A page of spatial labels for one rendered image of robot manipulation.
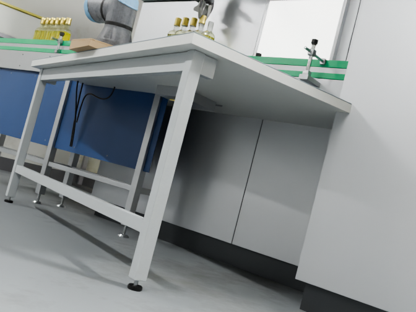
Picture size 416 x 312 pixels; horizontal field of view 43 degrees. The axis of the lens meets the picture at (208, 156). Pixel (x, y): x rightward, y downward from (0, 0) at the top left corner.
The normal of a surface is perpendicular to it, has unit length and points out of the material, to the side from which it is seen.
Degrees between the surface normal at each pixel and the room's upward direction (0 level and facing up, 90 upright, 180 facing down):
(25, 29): 90
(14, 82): 90
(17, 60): 90
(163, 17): 90
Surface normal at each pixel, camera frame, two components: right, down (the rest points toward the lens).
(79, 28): 0.56, 0.10
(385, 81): -0.59, -0.20
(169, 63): -0.79, -0.24
